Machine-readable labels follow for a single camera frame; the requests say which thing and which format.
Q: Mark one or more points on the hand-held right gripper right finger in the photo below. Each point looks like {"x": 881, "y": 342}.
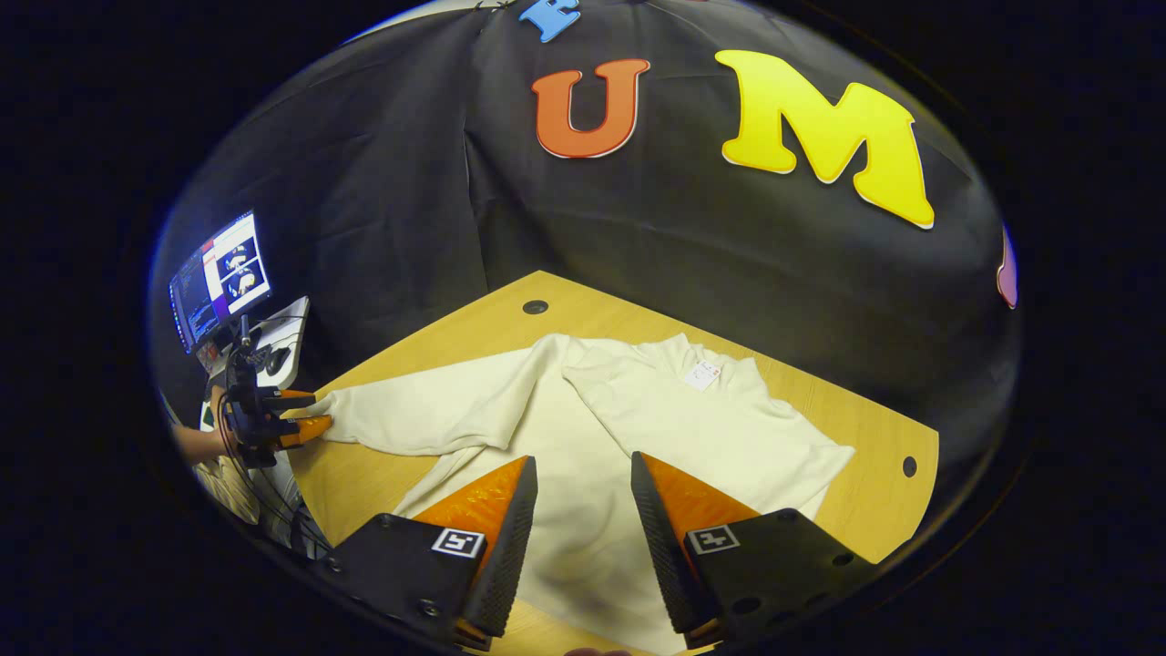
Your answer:
{"x": 660, "y": 547}

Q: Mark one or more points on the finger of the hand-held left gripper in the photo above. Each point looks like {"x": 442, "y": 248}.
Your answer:
{"x": 293, "y": 399}
{"x": 305, "y": 431}

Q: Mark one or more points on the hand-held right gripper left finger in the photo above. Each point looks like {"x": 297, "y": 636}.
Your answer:
{"x": 510, "y": 547}

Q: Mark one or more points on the cream sweatshirt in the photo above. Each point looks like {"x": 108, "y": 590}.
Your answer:
{"x": 619, "y": 428}

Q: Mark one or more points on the black computer mouse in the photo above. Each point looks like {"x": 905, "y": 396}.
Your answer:
{"x": 275, "y": 361}

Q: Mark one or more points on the white side desk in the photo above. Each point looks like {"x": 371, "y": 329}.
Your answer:
{"x": 290, "y": 326}

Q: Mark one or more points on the computer monitor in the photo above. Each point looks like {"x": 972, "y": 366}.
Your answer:
{"x": 223, "y": 278}

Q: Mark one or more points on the black backdrop cloth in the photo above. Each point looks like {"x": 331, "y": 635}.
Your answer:
{"x": 410, "y": 182}

